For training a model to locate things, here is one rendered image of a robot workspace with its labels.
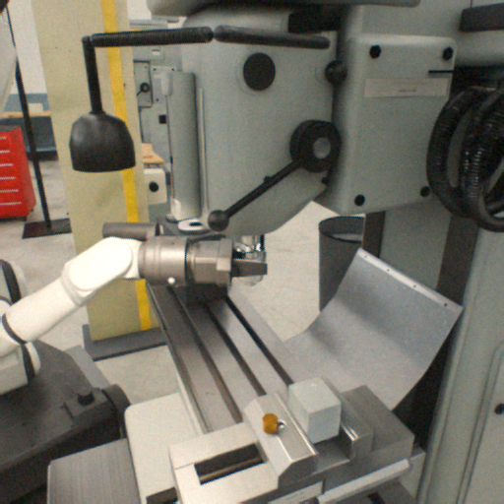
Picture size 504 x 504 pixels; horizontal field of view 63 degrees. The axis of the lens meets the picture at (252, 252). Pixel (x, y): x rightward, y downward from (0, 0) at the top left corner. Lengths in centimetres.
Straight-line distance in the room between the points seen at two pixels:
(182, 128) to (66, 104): 175
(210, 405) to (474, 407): 55
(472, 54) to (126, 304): 230
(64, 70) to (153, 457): 187
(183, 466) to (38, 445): 82
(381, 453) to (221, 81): 56
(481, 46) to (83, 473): 107
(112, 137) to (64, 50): 186
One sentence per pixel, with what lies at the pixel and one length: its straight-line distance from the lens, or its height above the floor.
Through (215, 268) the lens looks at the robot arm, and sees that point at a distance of 70.
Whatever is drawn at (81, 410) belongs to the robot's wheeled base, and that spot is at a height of 61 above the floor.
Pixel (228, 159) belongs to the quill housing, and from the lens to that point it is 58.
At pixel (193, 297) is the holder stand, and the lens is 111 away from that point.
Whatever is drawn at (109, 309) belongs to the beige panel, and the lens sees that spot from 269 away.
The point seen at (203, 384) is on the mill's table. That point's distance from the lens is 86.
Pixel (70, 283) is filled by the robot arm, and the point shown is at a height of 123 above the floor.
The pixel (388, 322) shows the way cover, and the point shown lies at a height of 105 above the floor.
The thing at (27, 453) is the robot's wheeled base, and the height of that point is 59.
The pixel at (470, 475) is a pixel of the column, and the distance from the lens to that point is 118.
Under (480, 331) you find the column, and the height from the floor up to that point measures 110.
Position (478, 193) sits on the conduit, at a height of 141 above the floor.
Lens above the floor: 155
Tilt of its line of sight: 23 degrees down
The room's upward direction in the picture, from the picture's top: straight up
